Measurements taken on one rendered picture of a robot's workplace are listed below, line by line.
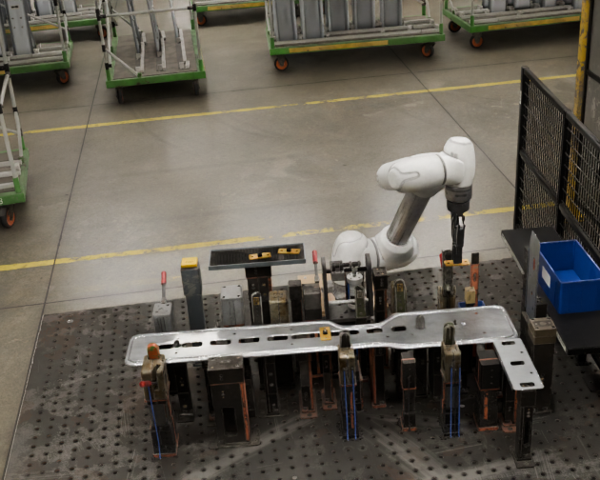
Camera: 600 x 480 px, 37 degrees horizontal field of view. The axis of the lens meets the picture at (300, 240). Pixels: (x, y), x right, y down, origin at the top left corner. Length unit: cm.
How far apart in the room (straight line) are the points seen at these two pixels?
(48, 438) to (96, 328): 74
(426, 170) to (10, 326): 335
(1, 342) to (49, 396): 185
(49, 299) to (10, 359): 65
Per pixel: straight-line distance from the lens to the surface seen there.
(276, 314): 328
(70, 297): 575
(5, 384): 508
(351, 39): 990
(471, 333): 319
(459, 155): 289
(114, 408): 349
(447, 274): 331
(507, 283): 411
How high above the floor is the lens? 274
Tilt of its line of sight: 27 degrees down
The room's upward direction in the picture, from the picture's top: 4 degrees counter-clockwise
